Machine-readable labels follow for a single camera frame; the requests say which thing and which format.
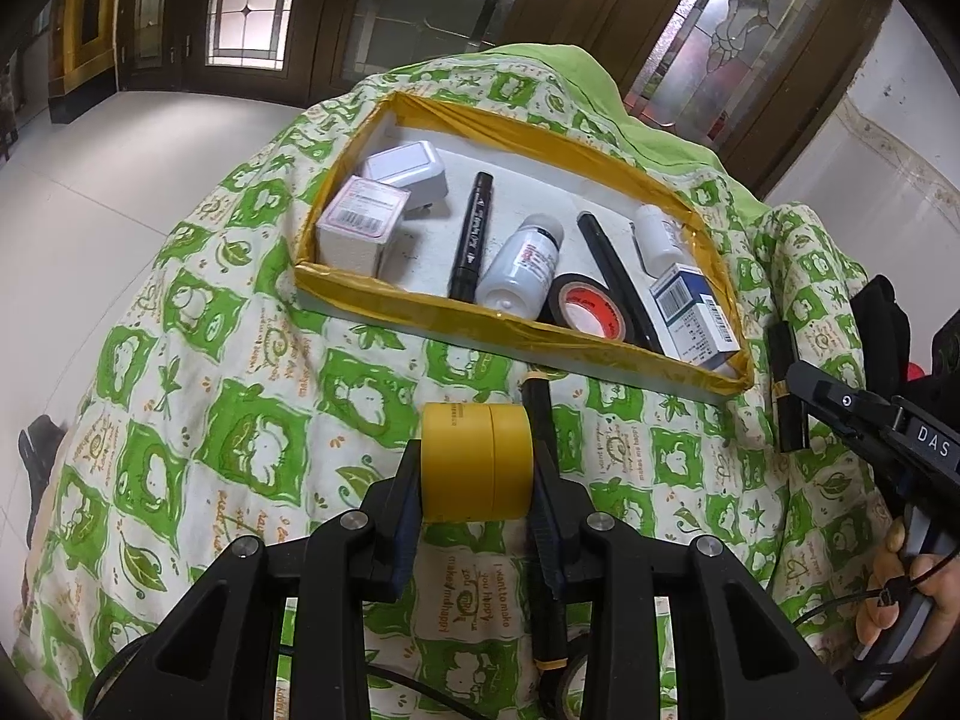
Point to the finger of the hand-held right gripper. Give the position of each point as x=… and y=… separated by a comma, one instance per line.
x=862, y=412

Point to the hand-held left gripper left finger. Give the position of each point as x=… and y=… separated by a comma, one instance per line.
x=405, y=525

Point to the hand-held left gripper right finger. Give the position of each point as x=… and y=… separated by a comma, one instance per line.
x=549, y=540

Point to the yellow tape roll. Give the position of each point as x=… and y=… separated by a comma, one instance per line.
x=472, y=465

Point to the black tube with yellow band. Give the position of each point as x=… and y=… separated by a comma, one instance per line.
x=786, y=352

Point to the yellow-taped foam tray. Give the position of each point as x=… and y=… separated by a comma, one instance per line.
x=465, y=315

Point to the black tape roll red core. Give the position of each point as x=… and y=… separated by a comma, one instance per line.
x=555, y=307

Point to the small white pill bottle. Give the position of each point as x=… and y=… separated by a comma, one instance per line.
x=658, y=240

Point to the grey-capped plastic bottle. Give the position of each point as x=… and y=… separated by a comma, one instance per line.
x=517, y=270

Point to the long black pen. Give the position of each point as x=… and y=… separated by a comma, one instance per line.
x=611, y=262

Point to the black marker pen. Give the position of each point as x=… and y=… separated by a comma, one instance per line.
x=471, y=232

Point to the pink and white medicine box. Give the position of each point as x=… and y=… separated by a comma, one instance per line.
x=360, y=225

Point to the white USB charger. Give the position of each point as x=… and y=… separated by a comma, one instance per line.
x=409, y=165

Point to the person's right hand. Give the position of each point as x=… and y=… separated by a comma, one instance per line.
x=877, y=619

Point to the black cloth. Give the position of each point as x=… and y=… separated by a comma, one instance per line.
x=881, y=330

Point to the black pen with yellow bands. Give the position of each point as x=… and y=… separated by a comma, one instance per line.
x=536, y=405

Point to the blue and white medicine box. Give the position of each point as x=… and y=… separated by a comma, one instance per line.
x=697, y=315

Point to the green and white printed blanket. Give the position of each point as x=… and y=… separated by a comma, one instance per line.
x=225, y=405

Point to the black shoe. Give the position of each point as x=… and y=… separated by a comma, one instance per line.
x=41, y=450

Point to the wooden glass-panel door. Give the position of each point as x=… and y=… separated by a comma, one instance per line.
x=247, y=7
x=442, y=0
x=735, y=37

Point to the wooden cabinet with yellow trim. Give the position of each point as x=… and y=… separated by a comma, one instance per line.
x=82, y=30

